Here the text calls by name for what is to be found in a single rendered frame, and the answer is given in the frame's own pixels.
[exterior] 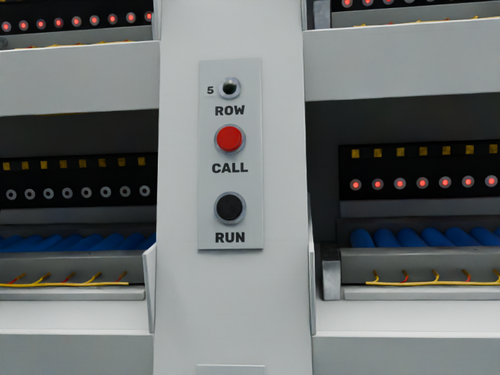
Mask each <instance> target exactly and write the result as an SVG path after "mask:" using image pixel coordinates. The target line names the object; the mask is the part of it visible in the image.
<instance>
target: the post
mask: <svg viewBox="0 0 500 375"><path fill-rule="evenodd" d="M247 57H260V58H261V108H262V162H263V249H203V250H198V197H199V61H200V60H222V59H235V58H247ZM197 365H265V375H313V367H312V341H311V315H310V265H309V239H308V213H307V163H306V136H305V111H304V61H303V34H302V9H301V0H161V59H160V92H159V125H158V190H157V223H156V288H155V322H154V355H153V375H196V373H197Z"/></svg>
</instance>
